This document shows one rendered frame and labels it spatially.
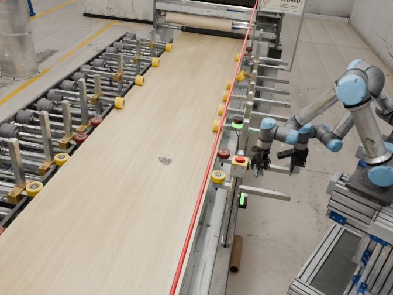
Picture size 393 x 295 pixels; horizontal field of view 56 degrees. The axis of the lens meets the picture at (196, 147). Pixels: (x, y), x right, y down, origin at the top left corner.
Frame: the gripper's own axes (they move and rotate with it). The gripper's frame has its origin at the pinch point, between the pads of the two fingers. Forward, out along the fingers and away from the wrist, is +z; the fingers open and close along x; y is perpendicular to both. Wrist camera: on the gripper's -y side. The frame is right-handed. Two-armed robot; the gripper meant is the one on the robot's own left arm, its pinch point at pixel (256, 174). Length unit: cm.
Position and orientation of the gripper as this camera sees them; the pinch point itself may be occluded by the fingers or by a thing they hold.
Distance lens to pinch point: 209.6
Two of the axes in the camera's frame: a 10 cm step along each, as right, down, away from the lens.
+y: 1.6, 5.3, -8.3
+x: 9.8, -0.2, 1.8
